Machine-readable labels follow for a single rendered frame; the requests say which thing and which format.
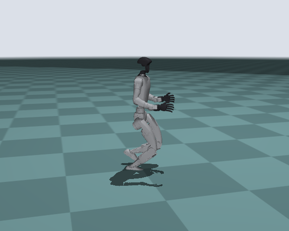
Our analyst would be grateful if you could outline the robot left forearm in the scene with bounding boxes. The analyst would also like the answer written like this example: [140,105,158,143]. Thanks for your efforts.
[148,94,162,103]

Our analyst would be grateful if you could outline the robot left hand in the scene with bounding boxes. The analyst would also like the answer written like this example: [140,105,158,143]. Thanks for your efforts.
[158,92,175,102]

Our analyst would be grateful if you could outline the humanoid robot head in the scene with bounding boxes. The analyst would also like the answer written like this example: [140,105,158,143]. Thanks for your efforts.
[137,57,152,77]

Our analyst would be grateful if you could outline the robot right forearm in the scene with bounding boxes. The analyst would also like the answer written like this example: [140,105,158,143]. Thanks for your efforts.
[134,98,157,111]

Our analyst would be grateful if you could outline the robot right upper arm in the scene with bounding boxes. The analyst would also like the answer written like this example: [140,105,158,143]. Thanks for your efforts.
[133,78,143,105]

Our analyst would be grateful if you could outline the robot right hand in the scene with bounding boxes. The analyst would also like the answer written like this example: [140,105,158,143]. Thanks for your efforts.
[154,102,174,112]

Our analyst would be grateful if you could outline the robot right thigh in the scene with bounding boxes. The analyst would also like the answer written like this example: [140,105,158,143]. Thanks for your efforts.
[132,117,157,154]

